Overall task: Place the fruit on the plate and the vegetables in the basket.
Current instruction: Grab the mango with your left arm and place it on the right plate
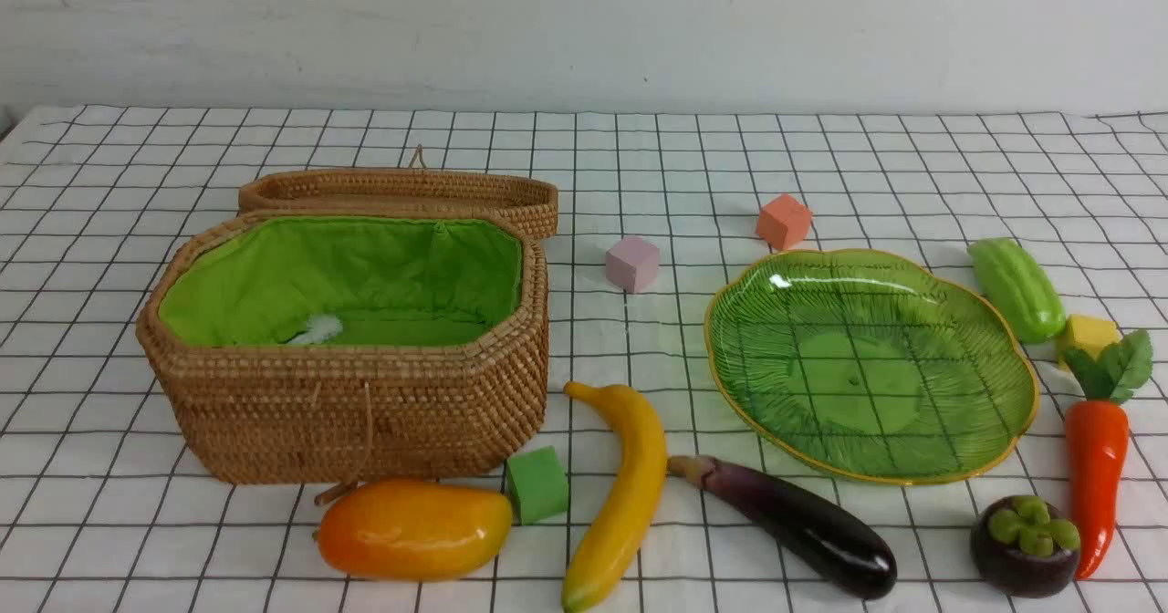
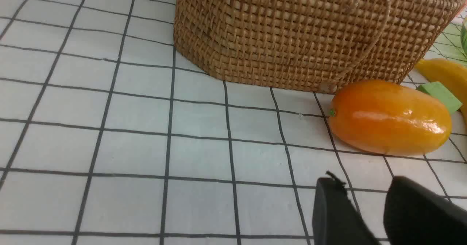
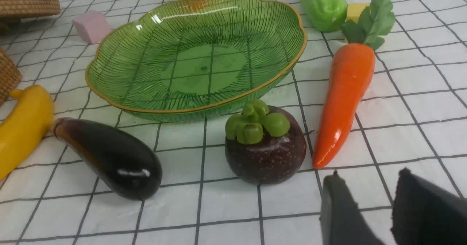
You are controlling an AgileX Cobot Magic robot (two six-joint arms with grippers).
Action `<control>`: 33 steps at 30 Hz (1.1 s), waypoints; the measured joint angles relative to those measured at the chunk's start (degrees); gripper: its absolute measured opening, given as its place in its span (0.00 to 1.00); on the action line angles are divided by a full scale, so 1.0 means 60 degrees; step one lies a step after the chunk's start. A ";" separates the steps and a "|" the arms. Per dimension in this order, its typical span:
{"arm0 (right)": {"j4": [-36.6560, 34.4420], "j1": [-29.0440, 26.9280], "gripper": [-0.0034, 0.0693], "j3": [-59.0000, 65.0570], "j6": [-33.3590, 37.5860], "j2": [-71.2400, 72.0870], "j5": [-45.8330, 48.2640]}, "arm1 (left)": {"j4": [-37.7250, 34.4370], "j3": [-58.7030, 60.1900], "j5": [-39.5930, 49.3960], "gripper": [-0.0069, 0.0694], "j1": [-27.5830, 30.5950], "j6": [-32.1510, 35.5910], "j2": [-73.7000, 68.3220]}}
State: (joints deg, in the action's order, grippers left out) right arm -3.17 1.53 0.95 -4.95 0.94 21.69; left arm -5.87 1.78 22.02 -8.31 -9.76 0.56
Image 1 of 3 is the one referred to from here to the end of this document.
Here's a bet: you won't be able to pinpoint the orange yellow toy mango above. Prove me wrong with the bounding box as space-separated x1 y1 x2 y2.
317 479 513 581

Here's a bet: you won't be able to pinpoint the orange toy carrot green leaves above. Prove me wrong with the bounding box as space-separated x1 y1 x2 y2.
1062 329 1154 580

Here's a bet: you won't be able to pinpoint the yellow toy banana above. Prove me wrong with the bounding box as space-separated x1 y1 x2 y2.
559 381 667 612

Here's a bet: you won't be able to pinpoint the white grid tablecloth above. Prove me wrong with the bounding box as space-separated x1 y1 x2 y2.
1 105 1167 612

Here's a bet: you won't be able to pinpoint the woven rattan basket green lining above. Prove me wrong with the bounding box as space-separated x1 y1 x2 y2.
135 209 550 487

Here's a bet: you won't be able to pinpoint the dark purple toy eggplant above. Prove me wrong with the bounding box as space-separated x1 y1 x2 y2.
667 455 898 600

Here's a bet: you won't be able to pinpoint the pink foam cube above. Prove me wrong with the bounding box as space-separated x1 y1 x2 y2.
605 235 661 293

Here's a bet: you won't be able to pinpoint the yellow foam cube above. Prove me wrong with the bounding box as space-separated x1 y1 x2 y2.
1056 314 1121 372

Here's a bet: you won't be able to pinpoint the green leaf-shaped glass plate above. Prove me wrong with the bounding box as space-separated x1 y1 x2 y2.
704 250 1040 487

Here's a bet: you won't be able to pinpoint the purple toy mangosteen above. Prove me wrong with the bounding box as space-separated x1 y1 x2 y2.
969 495 1082 599

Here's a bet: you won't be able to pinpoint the green foam cube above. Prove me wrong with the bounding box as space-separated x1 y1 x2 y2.
506 446 570 525

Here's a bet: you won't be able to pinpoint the woven rattan basket lid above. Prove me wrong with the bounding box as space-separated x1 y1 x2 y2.
237 148 559 241

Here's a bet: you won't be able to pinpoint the orange foam cube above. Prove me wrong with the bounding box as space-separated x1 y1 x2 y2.
756 193 812 252

